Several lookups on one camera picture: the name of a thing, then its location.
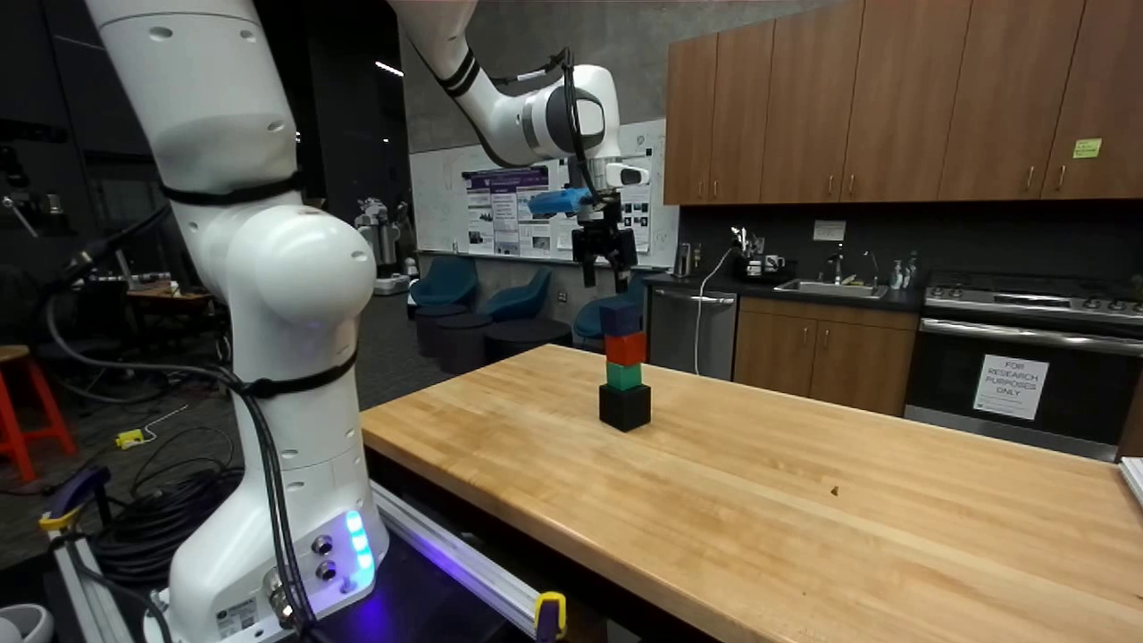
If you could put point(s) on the purple block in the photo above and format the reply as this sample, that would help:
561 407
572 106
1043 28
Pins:
619 317

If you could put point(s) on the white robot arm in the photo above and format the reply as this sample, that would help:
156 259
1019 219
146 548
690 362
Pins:
301 535

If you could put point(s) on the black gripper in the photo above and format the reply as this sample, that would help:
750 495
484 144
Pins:
602 234

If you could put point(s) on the orange block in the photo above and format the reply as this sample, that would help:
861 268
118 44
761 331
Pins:
625 348

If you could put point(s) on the green sticky note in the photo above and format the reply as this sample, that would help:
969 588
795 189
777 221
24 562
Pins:
1086 146

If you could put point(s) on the stainless dishwasher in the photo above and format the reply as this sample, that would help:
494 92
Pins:
694 331

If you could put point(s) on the red stool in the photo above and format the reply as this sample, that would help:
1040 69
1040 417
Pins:
37 424

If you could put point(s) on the white wall poster board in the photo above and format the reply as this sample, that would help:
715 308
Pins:
465 206

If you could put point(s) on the aluminium rail with yellow clamp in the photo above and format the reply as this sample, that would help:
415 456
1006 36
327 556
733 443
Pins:
533 612

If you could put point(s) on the black block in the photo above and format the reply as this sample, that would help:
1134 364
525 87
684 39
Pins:
625 407

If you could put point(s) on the stainless steel oven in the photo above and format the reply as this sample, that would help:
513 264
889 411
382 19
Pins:
1090 340

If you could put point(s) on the blue chair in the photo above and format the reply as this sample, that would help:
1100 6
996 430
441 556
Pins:
449 286

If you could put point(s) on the brown upper wooden cabinets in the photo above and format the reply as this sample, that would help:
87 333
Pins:
888 102

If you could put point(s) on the green block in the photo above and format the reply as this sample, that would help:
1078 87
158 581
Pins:
621 376

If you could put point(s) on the white paper sign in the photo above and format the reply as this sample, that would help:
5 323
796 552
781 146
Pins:
1007 386

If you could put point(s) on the brown lower wooden cabinet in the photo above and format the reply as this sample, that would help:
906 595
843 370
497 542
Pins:
826 351

